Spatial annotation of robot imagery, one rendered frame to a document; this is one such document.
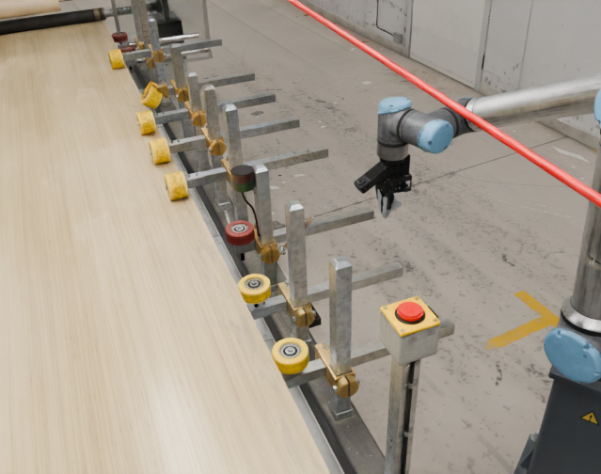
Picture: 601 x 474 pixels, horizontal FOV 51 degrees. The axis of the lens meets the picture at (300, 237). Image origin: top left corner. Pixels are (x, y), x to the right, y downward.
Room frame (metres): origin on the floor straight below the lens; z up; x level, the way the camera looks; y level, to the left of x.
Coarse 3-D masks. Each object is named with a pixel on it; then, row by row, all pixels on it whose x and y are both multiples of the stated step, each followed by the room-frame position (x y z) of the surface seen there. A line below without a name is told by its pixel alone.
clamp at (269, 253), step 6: (258, 240) 1.45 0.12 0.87; (258, 246) 1.43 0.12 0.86; (264, 246) 1.42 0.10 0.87; (270, 246) 1.42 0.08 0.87; (276, 246) 1.43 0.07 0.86; (258, 252) 1.44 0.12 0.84; (264, 252) 1.40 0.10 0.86; (270, 252) 1.40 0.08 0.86; (276, 252) 1.41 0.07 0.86; (264, 258) 1.40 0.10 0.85; (270, 258) 1.40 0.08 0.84; (276, 258) 1.41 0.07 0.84
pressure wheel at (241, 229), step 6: (234, 222) 1.49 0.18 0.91; (240, 222) 1.49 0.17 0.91; (246, 222) 1.49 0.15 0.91; (228, 228) 1.46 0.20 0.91; (234, 228) 1.47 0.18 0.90; (240, 228) 1.46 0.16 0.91; (246, 228) 1.46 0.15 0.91; (252, 228) 1.46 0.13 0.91; (228, 234) 1.44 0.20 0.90; (234, 234) 1.43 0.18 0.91; (240, 234) 1.43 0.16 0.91; (246, 234) 1.43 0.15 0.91; (252, 234) 1.45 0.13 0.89; (228, 240) 1.44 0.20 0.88; (234, 240) 1.42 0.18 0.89; (240, 240) 1.42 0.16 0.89; (246, 240) 1.43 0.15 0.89; (252, 240) 1.44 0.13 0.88
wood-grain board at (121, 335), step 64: (0, 64) 2.95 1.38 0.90; (64, 64) 2.91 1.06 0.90; (0, 128) 2.22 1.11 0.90; (64, 128) 2.19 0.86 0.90; (128, 128) 2.17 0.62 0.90; (0, 192) 1.73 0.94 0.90; (64, 192) 1.72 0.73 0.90; (128, 192) 1.70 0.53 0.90; (0, 256) 1.39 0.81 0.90; (64, 256) 1.37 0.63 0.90; (128, 256) 1.36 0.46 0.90; (192, 256) 1.35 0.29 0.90; (0, 320) 1.13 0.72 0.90; (64, 320) 1.12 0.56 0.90; (128, 320) 1.11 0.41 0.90; (192, 320) 1.10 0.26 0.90; (0, 384) 0.93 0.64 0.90; (64, 384) 0.92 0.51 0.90; (128, 384) 0.91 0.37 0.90; (192, 384) 0.90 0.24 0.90; (256, 384) 0.89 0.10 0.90; (0, 448) 0.76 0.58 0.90; (64, 448) 0.76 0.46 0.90; (128, 448) 0.75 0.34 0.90; (192, 448) 0.74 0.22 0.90; (256, 448) 0.74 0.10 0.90
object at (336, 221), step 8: (360, 208) 1.61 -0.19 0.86; (368, 208) 1.61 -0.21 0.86; (328, 216) 1.57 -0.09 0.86; (336, 216) 1.57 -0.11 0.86; (344, 216) 1.57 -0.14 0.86; (352, 216) 1.57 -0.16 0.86; (360, 216) 1.58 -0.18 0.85; (368, 216) 1.58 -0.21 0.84; (312, 224) 1.53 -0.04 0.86; (320, 224) 1.53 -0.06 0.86; (328, 224) 1.54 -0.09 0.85; (336, 224) 1.55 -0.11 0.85; (344, 224) 1.56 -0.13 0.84; (352, 224) 1.57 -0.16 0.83; (280, 232) 1.50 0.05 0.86; (312, 232) 1.52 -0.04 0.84; (280, 240) 1.49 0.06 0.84; (240, 248) 1.44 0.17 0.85; (248, 248) 1.45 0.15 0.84
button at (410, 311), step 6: (402, 306) 0.74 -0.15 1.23; (408, 306) 0.74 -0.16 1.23; (414, 306) 0.74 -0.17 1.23; (420, 306) 0.74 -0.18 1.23; (402, 312) 0.73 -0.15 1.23; (408, 312) 0.72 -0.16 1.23; (414, 312) 0.72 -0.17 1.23; (420, 312) 0.72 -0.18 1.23; (402, 318) 0.72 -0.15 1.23; (408, 318) 0.71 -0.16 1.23; (414, 318) 0.71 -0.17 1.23
